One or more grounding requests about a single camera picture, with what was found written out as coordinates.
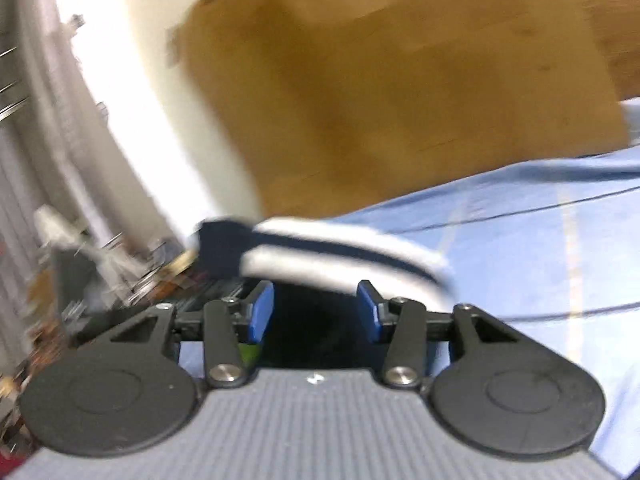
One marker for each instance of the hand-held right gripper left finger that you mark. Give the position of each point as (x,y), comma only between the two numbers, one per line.
(260,317)

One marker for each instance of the brown wooden headboard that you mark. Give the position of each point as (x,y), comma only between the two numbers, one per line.
(390,85)

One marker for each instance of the cluttered wooden desk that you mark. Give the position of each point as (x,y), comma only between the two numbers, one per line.
(45,280)

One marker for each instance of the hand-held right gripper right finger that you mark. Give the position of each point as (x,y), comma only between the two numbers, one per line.
(367,317)

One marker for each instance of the brown wooden furniture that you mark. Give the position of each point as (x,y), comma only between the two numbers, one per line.
(612,30)

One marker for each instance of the blue checked bed sheet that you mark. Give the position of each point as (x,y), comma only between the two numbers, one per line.
(525,260)

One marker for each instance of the navy white-striped garment green lining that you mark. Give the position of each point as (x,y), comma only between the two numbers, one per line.
(320,255)

